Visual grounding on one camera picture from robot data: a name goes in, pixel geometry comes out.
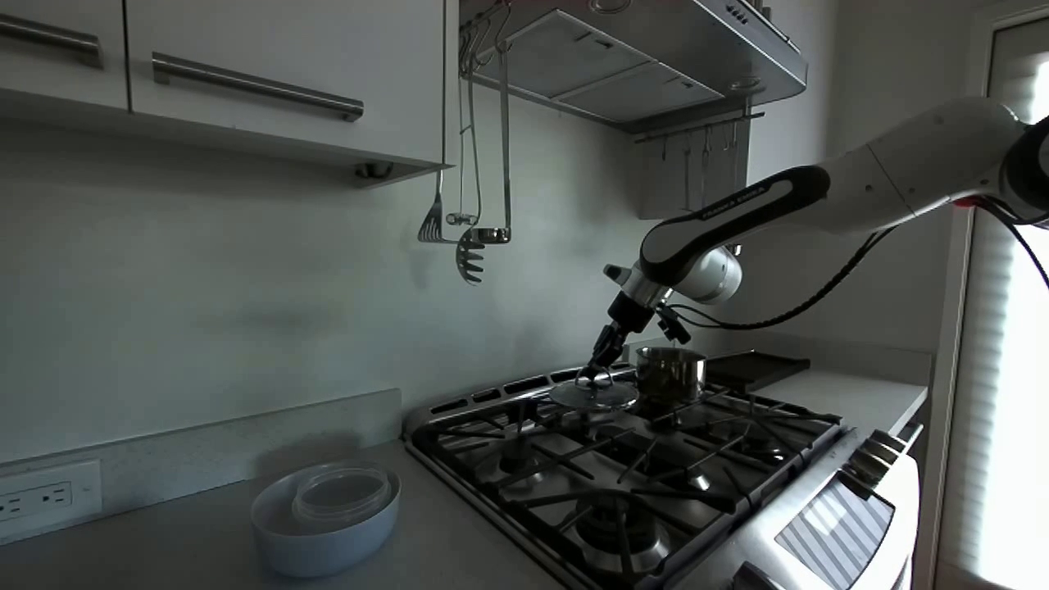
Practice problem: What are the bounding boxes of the stainless range hood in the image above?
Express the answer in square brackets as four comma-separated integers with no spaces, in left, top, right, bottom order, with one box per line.
[455,0,813,139]

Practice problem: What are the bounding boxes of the white wall outlet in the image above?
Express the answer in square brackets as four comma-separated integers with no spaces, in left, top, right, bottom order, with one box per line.
[0,460,106,546]

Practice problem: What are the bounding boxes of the bright window with blinds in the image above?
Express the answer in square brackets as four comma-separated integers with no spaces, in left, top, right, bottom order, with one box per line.
[933,10,1049,590]

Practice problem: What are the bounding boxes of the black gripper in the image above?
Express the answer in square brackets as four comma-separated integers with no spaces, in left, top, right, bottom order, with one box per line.
[579,293,655,383]

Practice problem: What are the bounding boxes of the stainless gas range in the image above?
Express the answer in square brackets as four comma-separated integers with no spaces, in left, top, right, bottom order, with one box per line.
[399,358,927,590]

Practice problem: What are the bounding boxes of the glass pot lid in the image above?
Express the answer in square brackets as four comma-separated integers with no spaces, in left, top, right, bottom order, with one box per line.
[541,373,642,417]

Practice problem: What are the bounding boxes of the hanging slotted pasta spoon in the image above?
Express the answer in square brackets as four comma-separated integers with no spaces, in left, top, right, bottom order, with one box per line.
[451,43,515,286]

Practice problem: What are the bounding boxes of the long steel cabinet handle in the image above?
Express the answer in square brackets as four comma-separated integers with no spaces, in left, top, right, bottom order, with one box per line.
[147,53,368,123]

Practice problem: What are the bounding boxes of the black griddle tray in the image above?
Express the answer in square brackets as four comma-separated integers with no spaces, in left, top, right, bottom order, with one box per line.
[706,350,813,398]

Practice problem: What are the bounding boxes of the hanging steel spatula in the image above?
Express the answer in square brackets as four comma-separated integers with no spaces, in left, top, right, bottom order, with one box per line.
[414,0,451,245]

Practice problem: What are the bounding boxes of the wide white upper cabinet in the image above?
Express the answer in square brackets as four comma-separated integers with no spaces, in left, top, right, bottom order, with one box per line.
[125,0,462,175]

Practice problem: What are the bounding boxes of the pale blue lidded bowl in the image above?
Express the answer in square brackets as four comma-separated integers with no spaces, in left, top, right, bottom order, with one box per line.
[250,460,402,584]

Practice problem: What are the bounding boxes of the steel utensil rail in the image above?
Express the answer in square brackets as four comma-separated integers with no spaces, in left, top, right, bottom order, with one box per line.
[631,109,768,146]

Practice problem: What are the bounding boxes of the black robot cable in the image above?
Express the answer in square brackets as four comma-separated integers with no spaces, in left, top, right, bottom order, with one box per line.
[666,192,1049,334]

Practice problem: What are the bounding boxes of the silver steel pot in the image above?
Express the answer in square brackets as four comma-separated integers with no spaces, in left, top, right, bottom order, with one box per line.
[631,345,712,417]

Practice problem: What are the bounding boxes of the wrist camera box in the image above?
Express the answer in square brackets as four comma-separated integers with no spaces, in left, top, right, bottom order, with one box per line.
[653,305,694,348]

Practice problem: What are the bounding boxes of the white corner upper cabinet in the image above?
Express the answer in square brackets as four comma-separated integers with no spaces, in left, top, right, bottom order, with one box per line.
[743,0,839,177]

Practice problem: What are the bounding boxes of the hanging thin steel utensil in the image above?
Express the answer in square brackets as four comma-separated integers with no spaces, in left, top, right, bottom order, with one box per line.
[442,75,485,232]

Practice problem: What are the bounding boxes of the short steel cabinet handle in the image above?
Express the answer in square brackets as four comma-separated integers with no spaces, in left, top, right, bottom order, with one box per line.
[0,13,106,68]

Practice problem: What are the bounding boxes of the narrow white upper cabinet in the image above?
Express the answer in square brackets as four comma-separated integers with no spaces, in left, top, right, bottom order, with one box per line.
[0,0,131,114]

